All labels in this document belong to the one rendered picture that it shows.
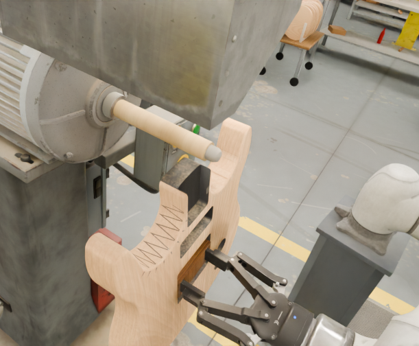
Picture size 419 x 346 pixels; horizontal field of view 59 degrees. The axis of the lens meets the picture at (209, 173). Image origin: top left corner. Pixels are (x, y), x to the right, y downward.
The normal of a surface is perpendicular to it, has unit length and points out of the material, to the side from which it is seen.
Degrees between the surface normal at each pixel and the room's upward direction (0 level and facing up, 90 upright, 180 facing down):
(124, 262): 88
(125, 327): 71
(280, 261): 0
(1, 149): 0
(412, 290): 0
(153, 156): 90
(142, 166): 90
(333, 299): 90
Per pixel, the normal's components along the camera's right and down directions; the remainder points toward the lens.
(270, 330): 0.07, -0.70
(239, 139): -0.47, 0.26
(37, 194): 0.84, 0.43
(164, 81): -0.51, 0.45
